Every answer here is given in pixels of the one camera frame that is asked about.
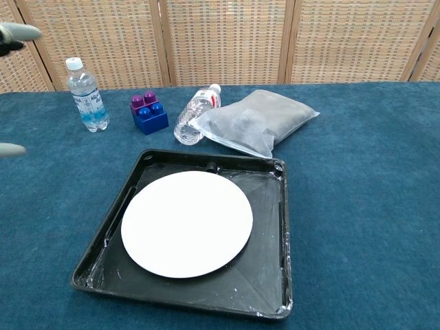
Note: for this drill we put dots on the black square tray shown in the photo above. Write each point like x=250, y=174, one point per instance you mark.
x=264, y=240

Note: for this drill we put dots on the blue table cloth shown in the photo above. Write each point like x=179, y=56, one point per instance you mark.
x=361, y=206

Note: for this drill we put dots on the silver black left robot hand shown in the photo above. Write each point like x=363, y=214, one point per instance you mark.
x=20, y=32

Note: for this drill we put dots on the tall red-label water bottle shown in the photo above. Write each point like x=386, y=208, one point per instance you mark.
x=192, y=113

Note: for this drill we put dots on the small blue-label water bottle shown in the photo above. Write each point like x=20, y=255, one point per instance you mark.
x=89, y=103

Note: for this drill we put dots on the blue toy building block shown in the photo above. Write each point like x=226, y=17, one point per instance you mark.
x=153, y=122

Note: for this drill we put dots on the woven folding screen panel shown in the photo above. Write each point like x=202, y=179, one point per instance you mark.
x=20, y=75
x=434, y=65
x=227, y=41
x=103, y=41
x=357, y=41

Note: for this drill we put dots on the white round plate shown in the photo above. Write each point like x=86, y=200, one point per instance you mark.
x=187, y=223

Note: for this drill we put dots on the grey plastic bag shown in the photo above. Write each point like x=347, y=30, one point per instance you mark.
x=254, y=120

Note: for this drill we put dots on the purple toy building block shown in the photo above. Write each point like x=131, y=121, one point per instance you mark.
x=138, y=101

